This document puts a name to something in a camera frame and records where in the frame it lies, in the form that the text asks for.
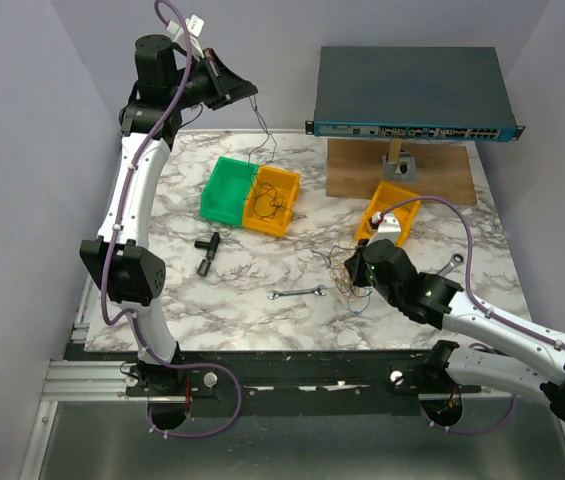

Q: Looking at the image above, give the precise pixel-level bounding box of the yellow bin beside green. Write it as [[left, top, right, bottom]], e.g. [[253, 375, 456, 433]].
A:
[[242, 166, 301, 237]]

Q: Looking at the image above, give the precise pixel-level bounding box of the thin dark purple wire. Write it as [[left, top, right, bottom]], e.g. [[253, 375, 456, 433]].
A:
[[251, 183, 288, 221]]

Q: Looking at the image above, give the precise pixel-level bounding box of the yellow bin right side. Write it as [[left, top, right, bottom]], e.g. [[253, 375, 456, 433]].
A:
[[354, 181, 421, 247]]

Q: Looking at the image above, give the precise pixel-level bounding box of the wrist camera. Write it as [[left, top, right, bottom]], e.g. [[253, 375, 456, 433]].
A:
[[369, 212, 402, 245], [165, 14, 205, 57]]

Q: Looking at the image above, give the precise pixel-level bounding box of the ratchet ring wrench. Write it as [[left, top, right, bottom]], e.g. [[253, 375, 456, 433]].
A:
[[437, 253, 465, 276]]

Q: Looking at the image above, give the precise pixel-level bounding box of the grey stand bracket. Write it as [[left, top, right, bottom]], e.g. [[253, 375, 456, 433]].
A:
[[382, 138, 418, 183]]

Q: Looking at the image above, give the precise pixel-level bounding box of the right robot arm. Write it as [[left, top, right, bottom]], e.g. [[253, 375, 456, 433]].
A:
[[344, 240, 565, 422]]

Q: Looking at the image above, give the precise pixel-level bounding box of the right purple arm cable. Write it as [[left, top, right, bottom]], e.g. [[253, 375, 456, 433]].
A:
[[374, 195, 565, 435]]

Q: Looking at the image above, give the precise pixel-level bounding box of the wooden board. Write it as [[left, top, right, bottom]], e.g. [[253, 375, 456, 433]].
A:
[[326, 138, 477, 205]]

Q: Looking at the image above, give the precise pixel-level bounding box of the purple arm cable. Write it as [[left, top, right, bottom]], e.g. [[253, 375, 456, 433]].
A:
[[374, 195, 565, 435], [97, 0, 243, 441]]

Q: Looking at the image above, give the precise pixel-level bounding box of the cable bundle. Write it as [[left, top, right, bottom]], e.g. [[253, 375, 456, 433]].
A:
[[311, 243, 373, 316]]

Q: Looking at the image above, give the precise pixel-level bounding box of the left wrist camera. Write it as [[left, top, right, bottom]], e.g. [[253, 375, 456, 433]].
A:
[[165, 14, 205, 57]]

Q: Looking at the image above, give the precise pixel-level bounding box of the open-end silver wrench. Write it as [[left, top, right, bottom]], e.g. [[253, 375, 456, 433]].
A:
[[267, 284, 326, 300]]

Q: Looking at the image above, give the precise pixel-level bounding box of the green plastic bin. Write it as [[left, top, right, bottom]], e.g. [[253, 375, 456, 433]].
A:
[[200, 157, 258, 226]]

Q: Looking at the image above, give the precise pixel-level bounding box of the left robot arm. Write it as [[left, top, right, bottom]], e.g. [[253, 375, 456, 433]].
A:
[[79, 34, 257, 395]]

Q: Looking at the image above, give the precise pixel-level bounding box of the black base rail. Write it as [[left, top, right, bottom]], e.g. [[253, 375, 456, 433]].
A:
[[64, 341, 465, 428]]

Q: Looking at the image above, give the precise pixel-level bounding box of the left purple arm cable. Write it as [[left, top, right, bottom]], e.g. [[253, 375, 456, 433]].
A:
[[97, 0, 243, 441]]

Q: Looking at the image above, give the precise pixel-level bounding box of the aluminium frame rail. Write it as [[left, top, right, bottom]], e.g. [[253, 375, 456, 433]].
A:
[[16, 130, 138, 480]]

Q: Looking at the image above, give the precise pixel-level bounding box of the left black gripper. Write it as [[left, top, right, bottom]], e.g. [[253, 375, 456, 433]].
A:
[[166, 47, 255, 110]]

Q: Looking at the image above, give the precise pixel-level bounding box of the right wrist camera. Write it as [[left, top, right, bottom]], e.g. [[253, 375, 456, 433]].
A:
[[369, 212, 402, 245]]

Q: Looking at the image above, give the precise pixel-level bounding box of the black T-shaped tool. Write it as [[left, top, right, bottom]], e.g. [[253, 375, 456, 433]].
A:
[[194, 232, 221, 277]]

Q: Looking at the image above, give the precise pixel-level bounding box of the network switch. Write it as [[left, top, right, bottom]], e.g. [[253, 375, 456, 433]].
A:
[[305, 46, 525, 142]]

